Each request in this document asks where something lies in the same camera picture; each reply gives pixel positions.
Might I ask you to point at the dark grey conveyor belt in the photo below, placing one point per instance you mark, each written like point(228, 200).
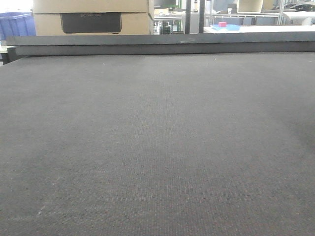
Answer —
point(185, 145)

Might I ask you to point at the red block on far table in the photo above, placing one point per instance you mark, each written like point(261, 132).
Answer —
point(222, 24)

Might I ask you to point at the blue tray on far table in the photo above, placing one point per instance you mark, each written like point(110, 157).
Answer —
point(229, 27)

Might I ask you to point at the white far table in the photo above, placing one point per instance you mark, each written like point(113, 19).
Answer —
point(277, 28)

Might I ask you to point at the cardboard box with black print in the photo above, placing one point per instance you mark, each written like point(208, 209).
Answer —
point(93, 17)

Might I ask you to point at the blue plastic crate background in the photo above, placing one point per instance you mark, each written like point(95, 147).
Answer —
point(16, 24)

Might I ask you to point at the black vertical post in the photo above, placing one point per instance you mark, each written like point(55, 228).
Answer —
point(187, 16)

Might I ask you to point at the dark conveyor side rail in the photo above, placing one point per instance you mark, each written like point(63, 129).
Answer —
point(172, 44)

